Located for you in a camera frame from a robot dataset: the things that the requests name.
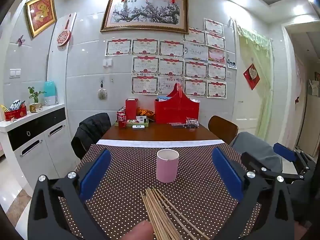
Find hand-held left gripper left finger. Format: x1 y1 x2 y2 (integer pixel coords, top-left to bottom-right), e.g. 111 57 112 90
27 149 112 240

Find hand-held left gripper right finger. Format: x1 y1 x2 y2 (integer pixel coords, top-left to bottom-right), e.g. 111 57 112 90
212 147 297 240

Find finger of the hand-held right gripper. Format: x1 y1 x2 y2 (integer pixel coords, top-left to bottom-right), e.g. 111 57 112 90
273 142 316 174
241 152 305 184

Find pink cup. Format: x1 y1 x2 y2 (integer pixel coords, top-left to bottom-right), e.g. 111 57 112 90
156 149 179 183

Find bundle of wooden chopsticks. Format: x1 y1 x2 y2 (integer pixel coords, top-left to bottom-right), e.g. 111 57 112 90
140 186 210 240

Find person's left hand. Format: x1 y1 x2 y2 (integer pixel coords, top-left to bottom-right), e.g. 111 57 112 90
125 220 153 240

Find grey garment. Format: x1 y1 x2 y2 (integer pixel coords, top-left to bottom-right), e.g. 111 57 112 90
230 132 284 174

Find brown polka dot tablecloth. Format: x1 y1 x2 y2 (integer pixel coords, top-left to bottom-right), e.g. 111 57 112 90
57 144 263 240

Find black jacket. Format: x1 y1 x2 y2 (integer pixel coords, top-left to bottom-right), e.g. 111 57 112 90
71 112 112 159

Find brown wooden chair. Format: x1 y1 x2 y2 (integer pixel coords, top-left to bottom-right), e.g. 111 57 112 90
208 115 239 145

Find white door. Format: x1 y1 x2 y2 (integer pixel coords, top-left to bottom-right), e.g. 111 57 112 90
231 22 262 135

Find green tray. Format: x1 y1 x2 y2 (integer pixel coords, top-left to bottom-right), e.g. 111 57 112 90
114 118 150 128

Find clear bag of dark items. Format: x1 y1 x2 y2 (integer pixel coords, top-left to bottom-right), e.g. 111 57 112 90
185 117 200 128

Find white and black cabinet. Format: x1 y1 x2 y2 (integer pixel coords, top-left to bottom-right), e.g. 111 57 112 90
0 104 78 193

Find tall red box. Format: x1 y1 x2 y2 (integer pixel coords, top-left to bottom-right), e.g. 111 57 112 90
125 98 139 120

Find brown wooden table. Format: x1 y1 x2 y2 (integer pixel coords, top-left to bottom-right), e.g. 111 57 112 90
101 124 220 142

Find orange snack packets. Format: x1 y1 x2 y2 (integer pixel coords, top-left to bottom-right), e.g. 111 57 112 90
137 107 155 118

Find hanging round brush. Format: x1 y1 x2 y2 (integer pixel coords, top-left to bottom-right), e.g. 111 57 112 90
97 79 108 101

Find red gift bag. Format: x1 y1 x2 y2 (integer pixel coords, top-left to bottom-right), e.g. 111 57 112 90
154 82 200 125

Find light green curtain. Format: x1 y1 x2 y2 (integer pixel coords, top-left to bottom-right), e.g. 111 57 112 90
236 25 274 145

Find teal humidifier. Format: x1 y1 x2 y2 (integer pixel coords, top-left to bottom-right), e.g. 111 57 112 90
44 81 59 106

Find potted green plant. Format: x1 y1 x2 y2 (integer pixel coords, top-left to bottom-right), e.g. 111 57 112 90
28 87 47 113

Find red tin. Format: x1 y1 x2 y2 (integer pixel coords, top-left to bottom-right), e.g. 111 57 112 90
4 105 27 122

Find framed plum blossom painting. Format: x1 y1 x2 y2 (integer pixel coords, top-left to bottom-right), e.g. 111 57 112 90
100 0 189 34

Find gold framed red picture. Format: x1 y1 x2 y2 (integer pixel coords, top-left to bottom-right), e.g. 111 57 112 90
25 0 57 38

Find red heart wall decoration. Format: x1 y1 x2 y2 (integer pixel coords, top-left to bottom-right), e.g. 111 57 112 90
243 63 260 90

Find group of wall certificates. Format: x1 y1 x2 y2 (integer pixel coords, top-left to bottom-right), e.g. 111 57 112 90
105 17 227 99

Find round red wall ornament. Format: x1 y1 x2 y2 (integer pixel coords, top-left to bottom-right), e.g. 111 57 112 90
57 17 72 47

